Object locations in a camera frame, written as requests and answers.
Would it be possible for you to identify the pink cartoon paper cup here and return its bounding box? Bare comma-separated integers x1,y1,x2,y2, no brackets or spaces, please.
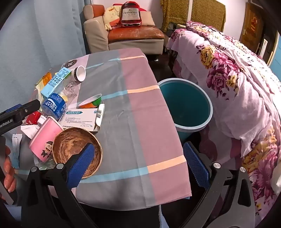
28,116,64,163

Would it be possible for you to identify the blue wardrobe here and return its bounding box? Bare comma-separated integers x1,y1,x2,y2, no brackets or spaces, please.
269,49,281,75

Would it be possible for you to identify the brown round bowl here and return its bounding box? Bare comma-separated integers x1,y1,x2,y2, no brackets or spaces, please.
52,128,103,179

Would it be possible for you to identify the white medicine box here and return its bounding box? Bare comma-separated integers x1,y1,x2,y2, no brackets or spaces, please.
59,103,105,132

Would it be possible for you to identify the white paper cup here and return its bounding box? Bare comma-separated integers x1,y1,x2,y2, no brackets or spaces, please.
73,65,86,82

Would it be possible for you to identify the orange yellow snack bag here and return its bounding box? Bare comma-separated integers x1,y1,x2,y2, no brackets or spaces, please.
34,72,53,99

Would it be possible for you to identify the plaid tablecloth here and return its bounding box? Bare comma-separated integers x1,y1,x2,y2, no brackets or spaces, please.
4,48,191,207

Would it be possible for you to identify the yellow cushion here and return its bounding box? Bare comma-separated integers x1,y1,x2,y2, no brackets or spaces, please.
103,5,123,31

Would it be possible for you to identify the white tissue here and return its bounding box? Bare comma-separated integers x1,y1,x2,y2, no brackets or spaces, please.
20,124,41,139

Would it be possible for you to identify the beige cushion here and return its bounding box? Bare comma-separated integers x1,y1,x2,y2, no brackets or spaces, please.
138,11,155,26

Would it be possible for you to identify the wooden door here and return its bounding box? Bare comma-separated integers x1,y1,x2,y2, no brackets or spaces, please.
239,2,266,44

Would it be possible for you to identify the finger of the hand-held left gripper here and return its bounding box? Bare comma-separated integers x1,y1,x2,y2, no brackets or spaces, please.
13,99,41,121

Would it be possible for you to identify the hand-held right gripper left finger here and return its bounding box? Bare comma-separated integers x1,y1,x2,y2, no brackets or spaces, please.
21,142,99,228

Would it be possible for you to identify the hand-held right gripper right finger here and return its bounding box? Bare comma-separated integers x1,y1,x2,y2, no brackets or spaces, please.
184,141,256,228

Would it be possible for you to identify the red packet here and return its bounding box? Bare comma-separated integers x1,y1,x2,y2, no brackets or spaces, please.
25,111,43,126

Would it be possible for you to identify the pink floral blanket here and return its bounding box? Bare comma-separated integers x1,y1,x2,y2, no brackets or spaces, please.
166,21,281,222

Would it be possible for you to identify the teal round bin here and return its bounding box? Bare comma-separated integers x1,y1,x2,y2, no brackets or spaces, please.
158,78,213,144

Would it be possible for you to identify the blue white drink carton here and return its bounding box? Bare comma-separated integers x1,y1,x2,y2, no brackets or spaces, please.
41,67,72,98

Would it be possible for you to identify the light blue curtain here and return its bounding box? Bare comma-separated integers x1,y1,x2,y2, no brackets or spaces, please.
0,0,88,106

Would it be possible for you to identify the person's left hand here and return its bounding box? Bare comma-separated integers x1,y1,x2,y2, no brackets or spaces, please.
0,146,17,200

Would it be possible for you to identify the beige orange armchair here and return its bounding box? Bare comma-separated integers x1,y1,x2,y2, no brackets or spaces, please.
83,4,165,55

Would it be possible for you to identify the bottle-shaped red pillow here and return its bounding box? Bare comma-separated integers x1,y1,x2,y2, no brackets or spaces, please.
120,1,143,28

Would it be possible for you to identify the clear bottle with blue label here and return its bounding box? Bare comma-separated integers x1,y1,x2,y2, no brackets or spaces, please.
42,80,79,121

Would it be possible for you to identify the green orange plastic cup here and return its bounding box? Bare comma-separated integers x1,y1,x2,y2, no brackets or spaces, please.
77,93,103,109

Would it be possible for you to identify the white paper slip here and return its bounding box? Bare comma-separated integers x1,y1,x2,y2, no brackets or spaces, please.
10,133,23,169

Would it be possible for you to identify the gold patterned hanging cloth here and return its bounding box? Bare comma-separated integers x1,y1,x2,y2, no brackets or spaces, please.
160,0,190,33
191,0,226,32

